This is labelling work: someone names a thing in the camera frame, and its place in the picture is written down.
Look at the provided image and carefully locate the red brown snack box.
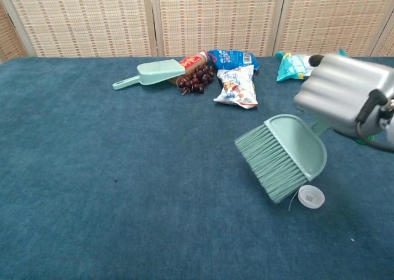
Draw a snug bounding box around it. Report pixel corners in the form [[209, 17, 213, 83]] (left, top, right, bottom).
[[167, 51, 213, 86]]

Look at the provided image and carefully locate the teal and clear package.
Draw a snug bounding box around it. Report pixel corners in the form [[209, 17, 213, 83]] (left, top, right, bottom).
[[275, 48, 350, 82]]

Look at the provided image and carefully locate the white snack bag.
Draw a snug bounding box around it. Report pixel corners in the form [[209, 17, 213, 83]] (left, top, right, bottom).
[[213, 64, 259, 110]]

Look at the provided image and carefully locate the blue felt table mat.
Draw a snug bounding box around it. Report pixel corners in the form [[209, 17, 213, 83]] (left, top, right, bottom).
[[0, 57, 394, 280]]

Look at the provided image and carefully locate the woven bamboo screen panel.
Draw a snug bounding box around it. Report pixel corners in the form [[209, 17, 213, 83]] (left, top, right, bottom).
[[0, 0, 28, 62], [371, 15, 394, 58], [273, 0, 394, 58], [150, 0, 289, 58], [0, 0, 158, 58]]

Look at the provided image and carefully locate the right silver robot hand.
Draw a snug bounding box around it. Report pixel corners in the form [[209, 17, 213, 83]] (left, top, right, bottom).
[[293, 54, 394, 136]]

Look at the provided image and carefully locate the dark red grape bunch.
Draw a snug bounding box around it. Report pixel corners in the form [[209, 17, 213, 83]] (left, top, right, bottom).
[[177, 63, 215, 97]]

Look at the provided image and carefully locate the mint green dustpan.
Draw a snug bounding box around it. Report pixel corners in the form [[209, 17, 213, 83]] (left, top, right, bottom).
[[112, 58, 187, 91]]

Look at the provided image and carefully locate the white bottle cap with print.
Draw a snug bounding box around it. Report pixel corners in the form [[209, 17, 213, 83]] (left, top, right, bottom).
[[297, 184, 326, 209]]

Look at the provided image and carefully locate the blue snack bag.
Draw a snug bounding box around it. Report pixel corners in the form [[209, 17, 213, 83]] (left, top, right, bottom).
[[206, 48, 261, 76]]

